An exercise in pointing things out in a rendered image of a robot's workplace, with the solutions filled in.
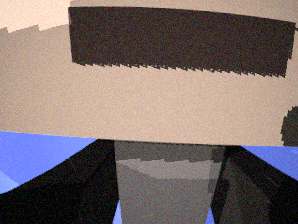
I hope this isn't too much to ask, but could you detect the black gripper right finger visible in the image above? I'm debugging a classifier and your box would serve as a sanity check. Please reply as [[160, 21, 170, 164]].
[[210, 144, 298, 224]]

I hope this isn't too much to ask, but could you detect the dark grey two-prong plug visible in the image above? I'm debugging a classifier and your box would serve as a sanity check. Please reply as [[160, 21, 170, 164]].
[[113, 140, 226, 224]]

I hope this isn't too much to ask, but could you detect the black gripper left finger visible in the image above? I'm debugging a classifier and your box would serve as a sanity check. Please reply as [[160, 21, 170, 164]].
[[0, 139, 120, 224]]

